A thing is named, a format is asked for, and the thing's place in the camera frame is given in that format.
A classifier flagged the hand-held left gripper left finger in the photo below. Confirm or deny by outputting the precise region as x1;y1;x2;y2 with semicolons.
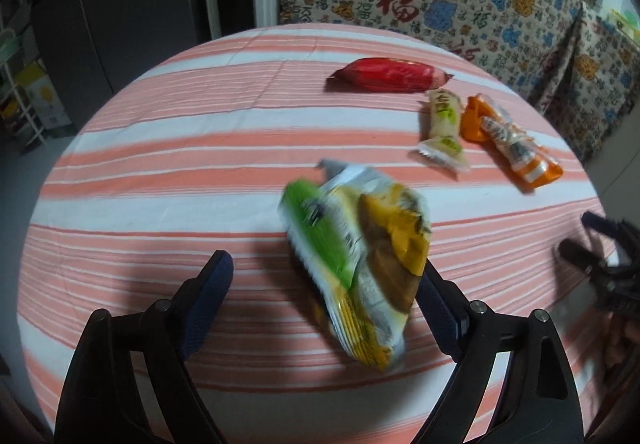
52;250;235;444

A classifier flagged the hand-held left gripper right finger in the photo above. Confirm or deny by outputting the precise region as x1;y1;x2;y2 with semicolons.
416;258;586;444

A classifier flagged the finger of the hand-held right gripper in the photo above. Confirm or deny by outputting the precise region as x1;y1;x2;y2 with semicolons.
581;211;632;245
557;238;608;277

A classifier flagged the green yellow snack packet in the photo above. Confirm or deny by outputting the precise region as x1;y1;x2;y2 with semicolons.
277;159;433;372

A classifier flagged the person's right hand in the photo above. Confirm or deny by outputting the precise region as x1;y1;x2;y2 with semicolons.
602;311;640;380

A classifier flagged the orange white snack packet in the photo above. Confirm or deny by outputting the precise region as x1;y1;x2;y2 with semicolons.
479;114;565;191

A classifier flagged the small green white candy packet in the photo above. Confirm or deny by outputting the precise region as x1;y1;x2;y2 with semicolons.
411;135;473;176
425;88;463;141

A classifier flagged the crumpled orange wrapper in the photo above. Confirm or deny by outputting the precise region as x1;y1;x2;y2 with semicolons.
459;94;503;142

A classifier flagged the red snack wrapper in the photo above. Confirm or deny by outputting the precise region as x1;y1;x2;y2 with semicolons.
326;57;456;95

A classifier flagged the yellow white cardboard box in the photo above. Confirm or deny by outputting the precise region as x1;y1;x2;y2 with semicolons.
17;61;72;131

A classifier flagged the dark grey fridge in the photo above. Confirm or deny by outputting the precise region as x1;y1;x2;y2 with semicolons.
27;0;213;101

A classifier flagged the white wire shelf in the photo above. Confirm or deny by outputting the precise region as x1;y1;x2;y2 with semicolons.
0;0;50;156

